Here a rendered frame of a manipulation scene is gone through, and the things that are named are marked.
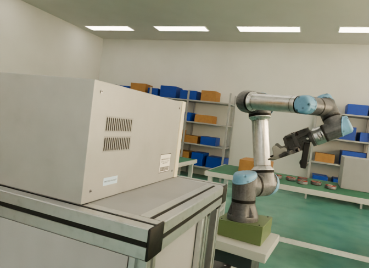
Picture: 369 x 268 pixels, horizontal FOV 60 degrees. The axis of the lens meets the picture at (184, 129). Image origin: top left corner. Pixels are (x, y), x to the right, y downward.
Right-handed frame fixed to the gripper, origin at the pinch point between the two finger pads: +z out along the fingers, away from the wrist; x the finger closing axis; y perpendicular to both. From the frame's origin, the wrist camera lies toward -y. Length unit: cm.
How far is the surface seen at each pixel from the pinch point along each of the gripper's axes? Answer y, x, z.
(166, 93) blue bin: 168, -543, 287
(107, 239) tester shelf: 11, 111, 2
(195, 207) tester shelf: 8, 92, -3
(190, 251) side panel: -1, 89, 4
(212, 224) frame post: -2, 70, 6
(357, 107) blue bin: -35, -556, -70
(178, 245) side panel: 3, 97, 1
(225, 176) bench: -22, -179, 93
